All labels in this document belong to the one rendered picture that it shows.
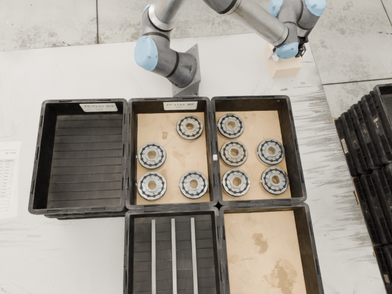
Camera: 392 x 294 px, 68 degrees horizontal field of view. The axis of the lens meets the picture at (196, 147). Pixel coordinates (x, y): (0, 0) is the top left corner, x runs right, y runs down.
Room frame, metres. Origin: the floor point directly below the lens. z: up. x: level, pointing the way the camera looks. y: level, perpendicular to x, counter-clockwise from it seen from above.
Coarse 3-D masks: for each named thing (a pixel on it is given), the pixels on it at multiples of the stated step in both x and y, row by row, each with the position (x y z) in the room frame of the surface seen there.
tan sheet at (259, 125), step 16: (224, 112) 0.54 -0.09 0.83; (240, 112) 0.55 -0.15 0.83; (256, 112) 0.56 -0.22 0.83; (272, 112) 0.57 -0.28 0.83; (256, 128) 0.49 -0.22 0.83; (272, 128) 0.50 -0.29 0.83; (256, 144) 0.42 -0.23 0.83; (256, 160) 0.36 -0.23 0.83; (256, 176) 0.30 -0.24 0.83; (224, 192) 0.21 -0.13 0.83; (256, 192) 0.23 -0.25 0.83; (288, 192) 0.25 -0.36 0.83
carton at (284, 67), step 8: (264, 48) 0.97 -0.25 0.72; (272, 48) 0.93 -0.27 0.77; (272, 64) 0.86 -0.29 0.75; (280, 64) 0.85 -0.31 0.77; (288, 64) 0.86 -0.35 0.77; (296, 64) 0.86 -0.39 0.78; (272, 72) 0.83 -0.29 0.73; (280, 72) 0.82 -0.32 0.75; (288, 72) 0.84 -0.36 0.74; (296, 72) 0.85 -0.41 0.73
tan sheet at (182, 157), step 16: (144, 128) 0.41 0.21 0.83; (160, 128) 0.42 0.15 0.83; (144, 144) 0.35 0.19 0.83; (160, 144) 0.36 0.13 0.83; (176, 144) 0.37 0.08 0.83; (192, 144) 0.38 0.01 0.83; (176, 160) 0.30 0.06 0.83; (192, 160) 0.32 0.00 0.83; (176, 176) 0.25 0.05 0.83; (176, 192) 0.19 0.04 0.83; (208, 192) 0.21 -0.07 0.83
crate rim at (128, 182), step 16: (128, 112) 0.42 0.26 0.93; (208, 112) 0.48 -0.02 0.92; (128, 128) 0.36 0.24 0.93; (208, 128) 0.41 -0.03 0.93; (128, 144) 0.30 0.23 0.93; (128, 160) 0.25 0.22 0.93; (128, 176) 0.20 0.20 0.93; (128, 192) 0.14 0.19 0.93; (128, 208) 0.09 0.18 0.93; (144, 208) 0.10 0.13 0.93
